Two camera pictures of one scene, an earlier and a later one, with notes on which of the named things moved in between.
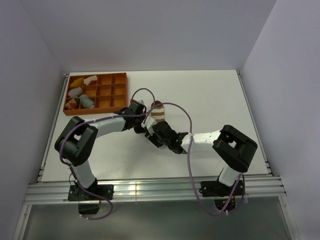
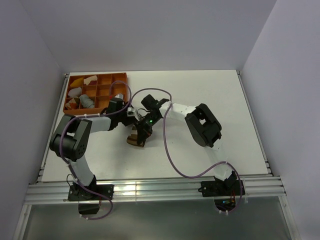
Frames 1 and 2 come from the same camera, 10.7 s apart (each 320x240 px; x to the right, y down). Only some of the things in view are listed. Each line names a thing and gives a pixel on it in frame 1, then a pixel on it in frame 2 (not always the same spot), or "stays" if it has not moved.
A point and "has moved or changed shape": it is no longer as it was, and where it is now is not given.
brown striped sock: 158,113 has moved or changed shape
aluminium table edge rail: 255,124 stays
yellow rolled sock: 78,82 stays
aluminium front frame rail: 129,190 stays
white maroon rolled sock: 90,81 stays
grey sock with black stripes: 86,102 stays
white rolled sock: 75,92 stays
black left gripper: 139,130 -> 130,120
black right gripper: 152,139 -> 144,132
